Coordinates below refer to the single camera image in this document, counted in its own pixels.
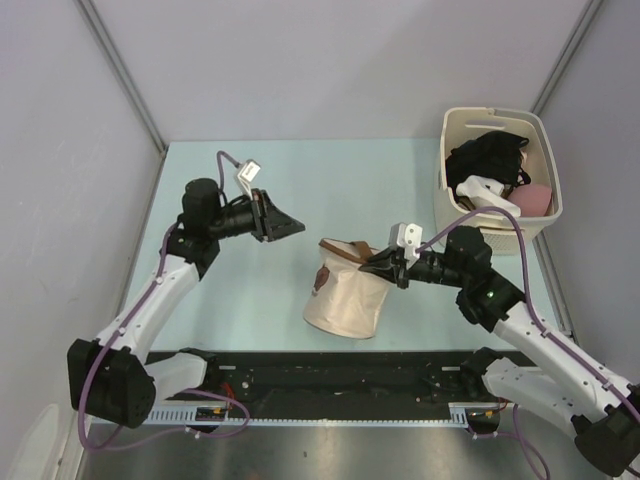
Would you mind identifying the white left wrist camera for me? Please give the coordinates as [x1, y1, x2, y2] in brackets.
[234, 159, 261, 198]

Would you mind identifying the grey slotted cable duct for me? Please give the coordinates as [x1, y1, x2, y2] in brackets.
[143, 402, 498, 427]

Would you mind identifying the aluminium frame post right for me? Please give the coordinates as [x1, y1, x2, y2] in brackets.
[530, 0, 608, 116]

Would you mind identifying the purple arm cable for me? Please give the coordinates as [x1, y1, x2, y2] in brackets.
[77, 150, 251, 450]
[417, 205, 640, 479]

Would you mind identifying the pink bra cup in basket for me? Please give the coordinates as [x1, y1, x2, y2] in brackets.
[507, 183, 552, 218]

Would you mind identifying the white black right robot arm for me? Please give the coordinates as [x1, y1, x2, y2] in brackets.
[360, 226, 639, 477]

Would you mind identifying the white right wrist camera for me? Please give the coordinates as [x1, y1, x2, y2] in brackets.
[388, 223, 423, 268]

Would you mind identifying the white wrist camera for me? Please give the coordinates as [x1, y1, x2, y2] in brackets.
[234, 159, 261, 198]
[388, 223, 423, 268]

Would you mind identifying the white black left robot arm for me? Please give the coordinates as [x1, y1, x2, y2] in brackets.
[67, 178, 305, 428]

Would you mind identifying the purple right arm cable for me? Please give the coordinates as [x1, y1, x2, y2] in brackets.
[417, 205, 640, 479]

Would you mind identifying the aluminium frame post left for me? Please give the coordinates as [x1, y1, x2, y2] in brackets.
[74, 0, 168, 156]

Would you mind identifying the white garment in basket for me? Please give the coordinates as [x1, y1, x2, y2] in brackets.
[455, 175, 521, 218]

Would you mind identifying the black garment in basket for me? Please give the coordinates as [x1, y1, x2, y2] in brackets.
[445, 131, 531, 191]

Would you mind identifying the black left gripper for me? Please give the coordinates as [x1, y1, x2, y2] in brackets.
[209, 188, 305, 243]

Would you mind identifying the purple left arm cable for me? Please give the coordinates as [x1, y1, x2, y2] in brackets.
[77, 150, 251, 450]

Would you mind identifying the aluminium frame post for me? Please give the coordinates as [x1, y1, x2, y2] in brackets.
[530, 0, 608, 116]
[74, 0, 168, 156]

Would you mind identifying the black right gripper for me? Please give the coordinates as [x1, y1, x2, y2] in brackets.
[360, 246, 467, 290]

